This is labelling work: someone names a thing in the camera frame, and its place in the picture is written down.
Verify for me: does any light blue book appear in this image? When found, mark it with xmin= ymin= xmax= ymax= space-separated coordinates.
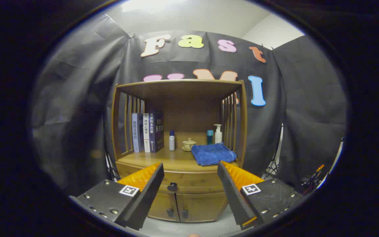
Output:
xmin=132 ymin=113 xmax=144 ymax=153

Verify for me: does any wooden drawer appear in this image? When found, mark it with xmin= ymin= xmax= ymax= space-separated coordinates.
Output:
xmin=115 ymin=161 xmax=241 ymax=195

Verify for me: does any dark blue book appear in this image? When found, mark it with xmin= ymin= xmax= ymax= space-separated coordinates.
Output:
xmin=149 ymin=113 xmax=164 ymax=153

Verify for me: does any black and orange clamp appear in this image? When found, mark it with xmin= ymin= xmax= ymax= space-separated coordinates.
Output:
xmin=301 ymin=164 xmax=325 ymax=193

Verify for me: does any wooden countertop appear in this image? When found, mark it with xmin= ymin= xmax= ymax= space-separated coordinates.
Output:
xmin=120 ymin=132 xmax=239 ymax=172

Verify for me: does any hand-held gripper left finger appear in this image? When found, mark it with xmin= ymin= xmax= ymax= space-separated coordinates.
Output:
xmin=69 ymin=162 xmax=164 ymax=230

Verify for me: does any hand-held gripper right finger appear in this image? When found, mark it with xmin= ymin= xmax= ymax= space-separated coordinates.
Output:
xmin=217 ymin=161 xmax=304 ymax=230

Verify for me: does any black tripod stand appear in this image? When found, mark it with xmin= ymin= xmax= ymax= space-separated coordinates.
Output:
xmin=106 ymin=153 xmax=121 ymax=181

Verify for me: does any wooden cabinet door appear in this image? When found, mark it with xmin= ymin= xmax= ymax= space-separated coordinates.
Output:
xmin=148 ymin=192 xmax=180 ymax=222
xmin=176 ymin=193 xmax=228 ymax=223

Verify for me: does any cream lidded teacup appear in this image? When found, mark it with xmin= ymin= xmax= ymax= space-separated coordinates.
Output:
xmin=182 ymin=138 xmax=197 ymax=152

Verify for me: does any white pump bottle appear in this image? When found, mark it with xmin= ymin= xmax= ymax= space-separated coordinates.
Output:
xmin=214 ymin=124 xmax=223 ymax=144

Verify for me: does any white spine book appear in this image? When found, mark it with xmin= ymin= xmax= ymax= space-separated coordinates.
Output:
xmin=143 ymin=113 xmax=151 ymax=153

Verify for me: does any wooden cabinet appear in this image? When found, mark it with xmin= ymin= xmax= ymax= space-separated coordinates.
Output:
xmin=111 ymin=79 xmax=248 ymax=223

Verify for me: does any blue towel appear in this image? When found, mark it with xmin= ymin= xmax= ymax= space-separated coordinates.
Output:
xmin=191 ymin=143 xmax=237 ymax=166

